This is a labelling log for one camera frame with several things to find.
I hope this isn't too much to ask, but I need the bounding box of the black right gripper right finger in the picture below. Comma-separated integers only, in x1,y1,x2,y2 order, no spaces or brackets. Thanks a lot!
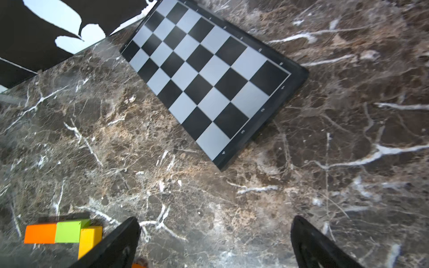
290,215,362,268

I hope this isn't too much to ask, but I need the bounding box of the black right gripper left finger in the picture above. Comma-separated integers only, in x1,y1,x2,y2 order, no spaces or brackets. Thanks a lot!
71,217,141,268

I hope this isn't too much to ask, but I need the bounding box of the short yellow building block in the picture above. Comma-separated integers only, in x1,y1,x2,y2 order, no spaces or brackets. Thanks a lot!
78,226,103,260

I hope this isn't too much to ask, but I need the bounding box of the green building block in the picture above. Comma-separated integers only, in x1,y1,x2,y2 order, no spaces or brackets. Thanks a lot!
55,219,90,243

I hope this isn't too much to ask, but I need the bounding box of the orange building block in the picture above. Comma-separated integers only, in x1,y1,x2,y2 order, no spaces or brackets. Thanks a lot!
23,223,57,244
132,258,149,268

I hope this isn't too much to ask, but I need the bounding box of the black white checkerboard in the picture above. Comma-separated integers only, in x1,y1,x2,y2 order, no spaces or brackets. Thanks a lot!
121,1,309,170

